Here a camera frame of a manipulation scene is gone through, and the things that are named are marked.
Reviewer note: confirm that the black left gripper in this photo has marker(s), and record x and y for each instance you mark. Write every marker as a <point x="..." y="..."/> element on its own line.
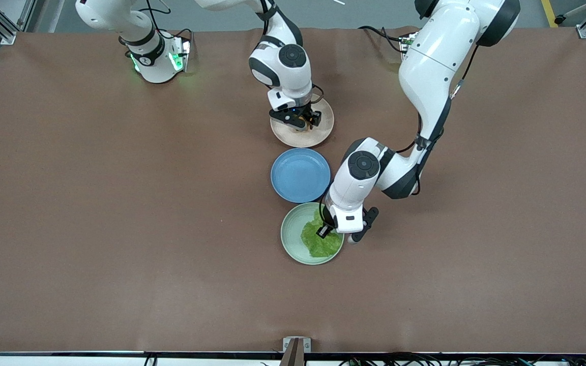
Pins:
<point x="326" y="224"/>

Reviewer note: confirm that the green lettuce leaf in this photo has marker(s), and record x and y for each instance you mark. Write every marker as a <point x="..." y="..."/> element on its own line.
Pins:
<point x="318" y="246"/>

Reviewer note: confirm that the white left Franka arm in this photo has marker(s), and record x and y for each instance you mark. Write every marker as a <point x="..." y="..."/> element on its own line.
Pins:
<point x="430" y="66"/>

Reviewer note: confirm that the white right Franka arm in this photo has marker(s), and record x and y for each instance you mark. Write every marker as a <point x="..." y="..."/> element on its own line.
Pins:
<point x="298" y="79"/>

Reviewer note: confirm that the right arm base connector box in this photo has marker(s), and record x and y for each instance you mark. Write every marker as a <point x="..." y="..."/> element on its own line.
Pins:
<point x="185" y="53"/>

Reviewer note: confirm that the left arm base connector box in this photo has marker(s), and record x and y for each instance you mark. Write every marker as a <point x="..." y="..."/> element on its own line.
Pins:
<point x="409" y="41"/>

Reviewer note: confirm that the beige round plate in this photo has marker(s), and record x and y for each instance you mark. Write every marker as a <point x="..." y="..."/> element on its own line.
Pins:
<point x="321" y="129"/>

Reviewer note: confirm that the light green round plate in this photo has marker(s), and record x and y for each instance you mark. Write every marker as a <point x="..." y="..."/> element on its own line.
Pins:
<point x="292" y="239"/>

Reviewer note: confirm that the blue round plate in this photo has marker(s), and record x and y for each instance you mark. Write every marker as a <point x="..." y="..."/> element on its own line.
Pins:
<point x="300" y="175"/>

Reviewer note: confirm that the brown table cover sheet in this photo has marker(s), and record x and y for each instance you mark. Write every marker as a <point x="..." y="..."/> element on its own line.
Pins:
<point x="120" y="203"/>

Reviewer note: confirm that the grey stand leg black foot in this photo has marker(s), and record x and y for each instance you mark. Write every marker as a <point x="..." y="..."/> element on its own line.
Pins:
<point x="560" y="20"/>

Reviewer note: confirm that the metal bracket with brown post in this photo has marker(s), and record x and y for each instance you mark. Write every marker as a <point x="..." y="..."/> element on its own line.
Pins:
<point x="295" y="351"/>

